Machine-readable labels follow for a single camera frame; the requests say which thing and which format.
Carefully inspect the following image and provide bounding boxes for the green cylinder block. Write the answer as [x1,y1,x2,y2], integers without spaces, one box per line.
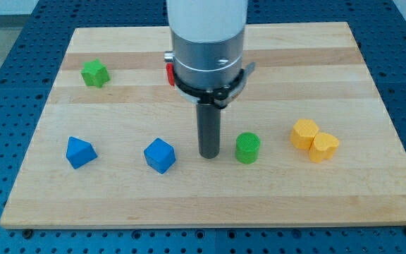
[235,132,261,164]

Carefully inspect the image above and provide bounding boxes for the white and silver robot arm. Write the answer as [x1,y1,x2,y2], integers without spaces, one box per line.
[165,0,248,108]

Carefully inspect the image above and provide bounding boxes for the light wooden board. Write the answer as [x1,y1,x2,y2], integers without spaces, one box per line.
[0,22,406,229]

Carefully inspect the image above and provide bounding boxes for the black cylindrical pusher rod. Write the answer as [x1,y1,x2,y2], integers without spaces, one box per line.
[196,104,221,159]

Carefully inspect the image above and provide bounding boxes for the black tool clamp with lever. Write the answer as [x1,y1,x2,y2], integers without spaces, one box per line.
[166,62,256,109]

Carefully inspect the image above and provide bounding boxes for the blue cube block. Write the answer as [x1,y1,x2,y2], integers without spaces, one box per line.
[144,138,176,174]

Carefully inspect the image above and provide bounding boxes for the yellow hexagon block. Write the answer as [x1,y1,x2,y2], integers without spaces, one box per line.
[290,119,319,150]

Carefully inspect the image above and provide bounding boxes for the yellow heart block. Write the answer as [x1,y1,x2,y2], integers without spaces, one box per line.
[309,132,340,163]

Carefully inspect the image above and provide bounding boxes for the green star block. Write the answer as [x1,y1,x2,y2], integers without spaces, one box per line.
[80,59,111,88]

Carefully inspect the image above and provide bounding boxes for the blue triangle block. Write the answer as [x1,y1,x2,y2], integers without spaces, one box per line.
[66,137,98,169]

